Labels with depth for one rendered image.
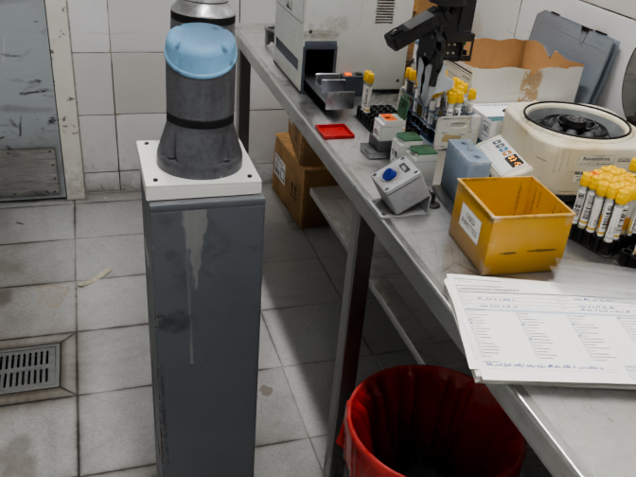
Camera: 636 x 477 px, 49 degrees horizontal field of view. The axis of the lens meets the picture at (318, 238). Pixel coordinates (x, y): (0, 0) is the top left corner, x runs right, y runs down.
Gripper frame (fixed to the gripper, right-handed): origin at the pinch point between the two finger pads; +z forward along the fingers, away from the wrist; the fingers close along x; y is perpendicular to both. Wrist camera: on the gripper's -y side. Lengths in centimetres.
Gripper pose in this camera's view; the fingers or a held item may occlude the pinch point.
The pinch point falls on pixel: (421, 98)
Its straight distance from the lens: 143.8
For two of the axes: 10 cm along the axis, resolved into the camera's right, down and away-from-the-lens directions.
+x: -2.7, -4.9, 8.3
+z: -0.8, 8.7, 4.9
